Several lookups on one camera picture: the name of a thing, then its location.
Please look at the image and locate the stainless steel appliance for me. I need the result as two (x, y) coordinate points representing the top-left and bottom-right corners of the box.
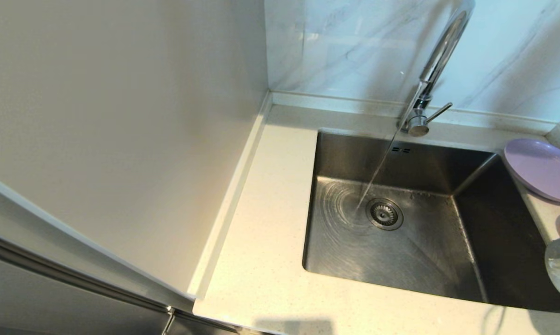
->
(0, 188), (262, 335)

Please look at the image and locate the purple plastic plate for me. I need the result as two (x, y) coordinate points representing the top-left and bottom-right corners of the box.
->
(503, 138), (560, 204)

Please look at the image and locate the chrome gooseneck faucet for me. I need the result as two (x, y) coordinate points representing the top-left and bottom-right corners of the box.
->
(398, 0), (477, 137)

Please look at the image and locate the round metal drain strainer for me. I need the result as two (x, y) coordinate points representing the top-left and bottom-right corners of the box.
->
(366, 198), (404, 231)

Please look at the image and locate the stainless steel sink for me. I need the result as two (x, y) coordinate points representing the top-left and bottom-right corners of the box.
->
(302, 130), (560, 313)

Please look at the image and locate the white tall cabinet panel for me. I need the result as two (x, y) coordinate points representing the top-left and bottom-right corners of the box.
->
(0, 0), (270, 312)

